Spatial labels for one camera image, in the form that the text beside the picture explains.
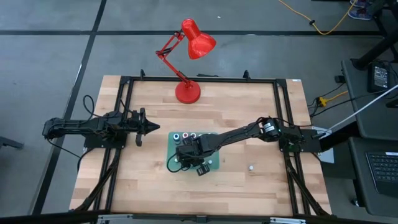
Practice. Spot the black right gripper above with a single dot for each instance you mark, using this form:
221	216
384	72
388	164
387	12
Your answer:
199	146

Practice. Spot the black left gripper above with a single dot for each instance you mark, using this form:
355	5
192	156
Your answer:
136	123

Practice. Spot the blue food coloring bottle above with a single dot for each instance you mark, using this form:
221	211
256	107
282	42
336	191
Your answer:
176	137

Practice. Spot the red-orange food coloring bottle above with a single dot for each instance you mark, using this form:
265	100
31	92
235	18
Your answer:
185	135

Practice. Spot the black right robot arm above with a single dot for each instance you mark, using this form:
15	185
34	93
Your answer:
242	133

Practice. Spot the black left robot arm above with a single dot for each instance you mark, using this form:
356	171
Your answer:
77	126

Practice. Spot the red desk lamp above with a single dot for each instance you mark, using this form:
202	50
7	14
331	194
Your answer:
188	93

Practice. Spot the black furniture foot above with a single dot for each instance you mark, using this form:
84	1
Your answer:
9	142

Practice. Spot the white paper sheet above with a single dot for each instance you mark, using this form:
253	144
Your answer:
329	157

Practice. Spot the black desk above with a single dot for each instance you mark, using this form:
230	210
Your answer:
357	81
360	186

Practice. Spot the white rod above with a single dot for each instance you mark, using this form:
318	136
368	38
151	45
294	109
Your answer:
357	111

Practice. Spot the black power adapter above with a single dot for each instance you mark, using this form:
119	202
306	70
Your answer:
380	77

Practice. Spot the black desk leg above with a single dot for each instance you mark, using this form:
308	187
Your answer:
373	51

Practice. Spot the person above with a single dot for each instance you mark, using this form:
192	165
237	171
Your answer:
360	14

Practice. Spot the black wall plug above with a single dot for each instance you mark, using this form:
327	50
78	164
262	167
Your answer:
339	79

